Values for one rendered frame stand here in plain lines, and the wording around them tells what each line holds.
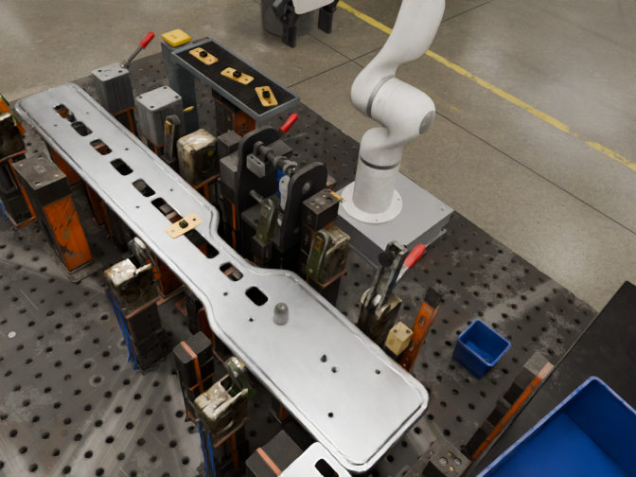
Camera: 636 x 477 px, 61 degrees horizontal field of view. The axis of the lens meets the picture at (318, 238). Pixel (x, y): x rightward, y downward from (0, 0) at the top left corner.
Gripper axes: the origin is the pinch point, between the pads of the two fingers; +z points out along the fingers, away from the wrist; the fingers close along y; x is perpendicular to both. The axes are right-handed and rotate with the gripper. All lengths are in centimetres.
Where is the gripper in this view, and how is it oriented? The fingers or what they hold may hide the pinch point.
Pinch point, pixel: (307, 32)
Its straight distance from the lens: 107.6
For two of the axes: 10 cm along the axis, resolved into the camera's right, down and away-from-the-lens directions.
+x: 7.0, 5.7, -4.4
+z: -0.8, 6.7, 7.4
